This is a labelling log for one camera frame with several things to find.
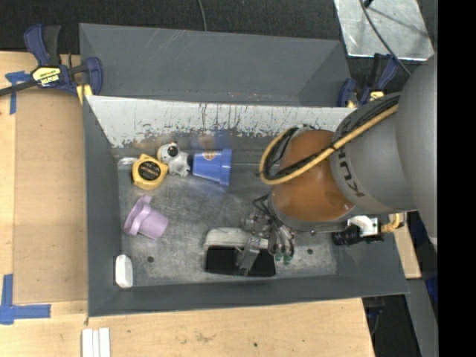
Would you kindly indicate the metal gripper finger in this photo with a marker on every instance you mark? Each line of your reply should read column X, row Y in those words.
column 244, row 260
column 253, row 249

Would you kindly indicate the black and white flat box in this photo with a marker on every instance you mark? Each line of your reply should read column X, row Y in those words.
column 221, row 260

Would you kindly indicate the blue plastic cup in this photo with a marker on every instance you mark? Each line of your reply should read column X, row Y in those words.
column 212, row 166

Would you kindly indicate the purple plastic cup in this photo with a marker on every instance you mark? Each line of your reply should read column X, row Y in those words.
column 150, row 221

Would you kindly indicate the white and black toy animal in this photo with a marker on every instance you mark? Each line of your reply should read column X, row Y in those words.
column 175, row 160

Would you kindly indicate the small white block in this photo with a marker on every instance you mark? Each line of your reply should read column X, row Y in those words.
column 123, row 271

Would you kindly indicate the yellow tape measure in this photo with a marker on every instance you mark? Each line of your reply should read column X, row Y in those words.
column 148, row 171

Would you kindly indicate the grey metal bin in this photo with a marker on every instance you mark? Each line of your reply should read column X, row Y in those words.
column 208, row 65

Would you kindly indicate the pale wood board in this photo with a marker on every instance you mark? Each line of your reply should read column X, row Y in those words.
column 50, row 199

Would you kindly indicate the black cylinder on white bracket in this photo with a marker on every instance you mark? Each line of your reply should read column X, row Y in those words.
column 362, row 226

